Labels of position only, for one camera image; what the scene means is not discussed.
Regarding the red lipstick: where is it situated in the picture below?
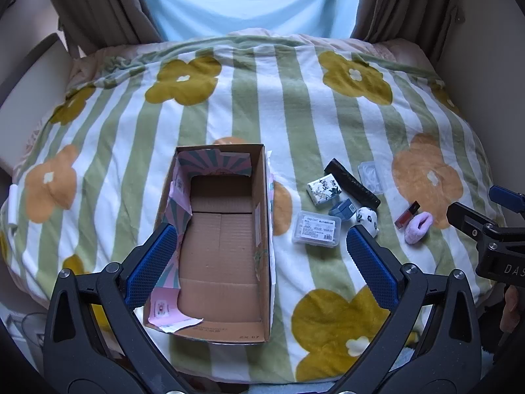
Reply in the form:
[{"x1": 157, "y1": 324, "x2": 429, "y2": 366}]
[{"x1": 394, "y1": 201, "x2": 422, "y2": 228}]

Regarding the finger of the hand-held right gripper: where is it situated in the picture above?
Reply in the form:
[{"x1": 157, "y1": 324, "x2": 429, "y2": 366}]
[
  {"x1": 489, "y1": 186, "x2": 525, "y2": 215},
  {"x1": 446, "y1": 202, "x2": 502, "y2": 239}
]

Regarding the brown curtain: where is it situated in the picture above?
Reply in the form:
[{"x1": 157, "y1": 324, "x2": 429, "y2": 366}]
[
  {"x1": 350, "y1": 0, "x2": 464, "y2": 62},
  {"x1": 39, "y1": 0, "x2": 162, "y2": 56}
]

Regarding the small clear plastic case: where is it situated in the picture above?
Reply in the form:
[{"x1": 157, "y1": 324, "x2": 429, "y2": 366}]
[{"x1": 358, "y1": 161, "x2": 386, "y2": 193}]

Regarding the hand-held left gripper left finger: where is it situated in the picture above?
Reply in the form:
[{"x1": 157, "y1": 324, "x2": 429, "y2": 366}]
[{"x1": 43, "y1": 222, "x2": 193, "y2": 394}]

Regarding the white patterned sock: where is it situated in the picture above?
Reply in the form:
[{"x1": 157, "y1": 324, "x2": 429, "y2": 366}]
[{"x1": 355, "y1": 207, "x2": 380, "y2": 238}]

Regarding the person's right hand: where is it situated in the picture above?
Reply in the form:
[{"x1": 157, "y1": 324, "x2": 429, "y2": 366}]
[{"x1": 501, "y1": 285, "x2": 525, "y2": 334}]

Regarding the white sheer curtain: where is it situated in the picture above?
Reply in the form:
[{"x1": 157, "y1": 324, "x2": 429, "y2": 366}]
[{"x1": 133, "y1": 0, "x2": 364, "y2": 44}]

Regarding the pink fluffy scrunchie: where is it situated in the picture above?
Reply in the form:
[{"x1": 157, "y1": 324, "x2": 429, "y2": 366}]
[{"x1": 404, "y1": 212, "x2": 434, "y2": 245}]

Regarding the white printed tissue pack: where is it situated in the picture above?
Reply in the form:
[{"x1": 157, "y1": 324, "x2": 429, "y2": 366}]
[{"x1": 307, "y1": 173, "x2": 343, "y2": 206}]

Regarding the cardboard box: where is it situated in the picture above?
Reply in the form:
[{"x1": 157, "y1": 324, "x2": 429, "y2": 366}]
[{"x1": 143, "y1": 143, "x2": 276, "y2": 343}]

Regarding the clear plastic floss box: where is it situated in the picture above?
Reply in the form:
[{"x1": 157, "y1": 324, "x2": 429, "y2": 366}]
[{"x1": 291, "y1": 211, "x2": 342, "y2": 248}]

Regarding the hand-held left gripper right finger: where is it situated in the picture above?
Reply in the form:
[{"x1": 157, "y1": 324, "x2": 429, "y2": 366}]
[{"x1": 346, "y1": 226, "x2": 482, "y2": 394}]

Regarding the floral striped blanket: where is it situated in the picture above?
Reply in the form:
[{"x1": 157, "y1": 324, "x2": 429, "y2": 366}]
[{"x1": 0, "y1": 35, "x2": 509, "y2": 383}]

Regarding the black garbage bag roll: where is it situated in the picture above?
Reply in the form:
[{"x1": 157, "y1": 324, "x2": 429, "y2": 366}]
[{"x1": 324, "y1": 158, "x2": 381, "y2": 209}]

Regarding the small blue box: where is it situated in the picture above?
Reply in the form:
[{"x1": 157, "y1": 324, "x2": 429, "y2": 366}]
[{"x1": 329, "y1": 198, "x2": 357, "y2": 223}]

